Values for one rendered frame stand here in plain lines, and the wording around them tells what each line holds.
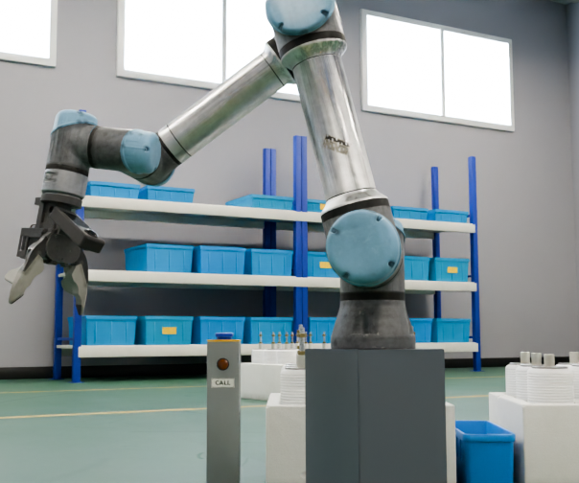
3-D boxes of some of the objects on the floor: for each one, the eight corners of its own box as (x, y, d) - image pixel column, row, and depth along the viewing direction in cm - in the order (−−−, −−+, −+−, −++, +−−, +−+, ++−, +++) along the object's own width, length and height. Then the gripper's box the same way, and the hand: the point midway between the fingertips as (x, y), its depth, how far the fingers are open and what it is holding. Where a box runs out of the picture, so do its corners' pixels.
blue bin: (519, 494, 178) (517, 434, 179) (464, 494, 178) (463, 434, 180) (489, 471, 208) (488, 420, 209) (443, 471, 208) (442, 420, 210)
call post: (239, 488, 187) (239, 341, 190) (205, 488, 187) (206, 341, 190) (241, 482, 194) (241, 341, 197) (208, 482, 194) (209, 341, 197)
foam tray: (719, 494, 177) (714, 404, 179) (524, 494, 179) (521, 404, 181) (649, 466, 216) (646, 392, 218) (490, 465, 218) (488, 392, 220)
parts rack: (484, 371, 777) (478, 156, 798) (71, 382, 604) (77, 107, 625) (439, 368, 833) (435, 168, 854) (49, 379, 660) (56, 126, 681)
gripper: (86, 210, 165) (67, 314, 162) (-3, 184, 150) (-25, 299, 147) (117, 210, 160) (98, 318, 157) (28, 183, 144) (6, 302, 142)
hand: (49, 310), depth 150 cm, fingers open, 14 cm apart
